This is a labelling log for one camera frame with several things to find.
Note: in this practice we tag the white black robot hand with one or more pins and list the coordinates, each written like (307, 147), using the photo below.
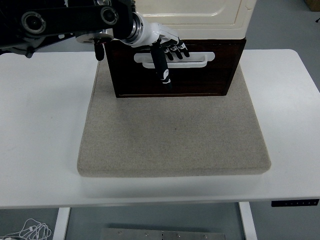
(155, 31)

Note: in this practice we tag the dark wooden drawer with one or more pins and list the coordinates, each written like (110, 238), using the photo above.
(200, 80)

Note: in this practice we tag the dark wooden drawer case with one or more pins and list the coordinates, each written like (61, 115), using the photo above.
(108, 57)

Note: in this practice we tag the cream plastic cabinet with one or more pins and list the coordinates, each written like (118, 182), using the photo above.
(212, 30)

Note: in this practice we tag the beige fabric mat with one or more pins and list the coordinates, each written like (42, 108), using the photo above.
(172, 135)

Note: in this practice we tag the cardboard box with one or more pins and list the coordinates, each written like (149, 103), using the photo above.
(313, 4)

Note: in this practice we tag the white table leg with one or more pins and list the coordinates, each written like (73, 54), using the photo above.
(247, 222)
(61, 225)

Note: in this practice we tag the black table control panel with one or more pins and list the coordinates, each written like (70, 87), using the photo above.
(295, 203)

